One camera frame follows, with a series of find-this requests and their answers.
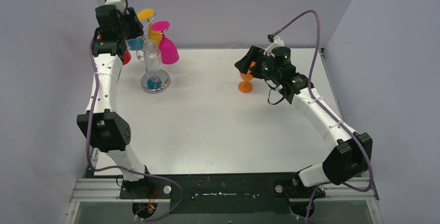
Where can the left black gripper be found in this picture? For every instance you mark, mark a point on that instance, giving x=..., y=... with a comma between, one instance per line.
x=134, y=25

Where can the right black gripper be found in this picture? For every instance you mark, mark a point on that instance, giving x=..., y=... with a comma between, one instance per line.
x=255, y=55

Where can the clear patterned wine glass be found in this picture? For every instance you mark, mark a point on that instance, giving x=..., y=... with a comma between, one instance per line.
x=152, y=57

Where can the orange wine glass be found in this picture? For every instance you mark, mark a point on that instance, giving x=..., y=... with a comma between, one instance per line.
x=245, y=86

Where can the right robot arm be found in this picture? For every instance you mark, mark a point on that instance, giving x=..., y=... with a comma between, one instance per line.
x=349, y=151

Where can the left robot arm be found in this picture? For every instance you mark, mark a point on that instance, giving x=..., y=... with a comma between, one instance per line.
x=102, y=127

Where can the blue wine glass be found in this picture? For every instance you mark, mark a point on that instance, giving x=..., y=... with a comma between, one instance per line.
x=135, y=44

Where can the yellow wine glass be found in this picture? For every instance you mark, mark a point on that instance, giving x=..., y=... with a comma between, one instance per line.
x=147, y=17

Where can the red wine glass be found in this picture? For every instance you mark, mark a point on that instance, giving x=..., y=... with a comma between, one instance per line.
x=126, y=57

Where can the magenta wine glass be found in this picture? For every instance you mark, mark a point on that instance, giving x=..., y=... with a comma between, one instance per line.
x=167, y=47

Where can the chrome wine glass rack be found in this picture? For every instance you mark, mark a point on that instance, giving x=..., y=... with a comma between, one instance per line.
x=155, y=84

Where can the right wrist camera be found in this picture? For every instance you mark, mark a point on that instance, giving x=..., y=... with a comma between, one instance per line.
x=275, y=41

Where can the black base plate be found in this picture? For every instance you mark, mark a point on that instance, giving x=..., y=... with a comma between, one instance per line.
x=245, y=193

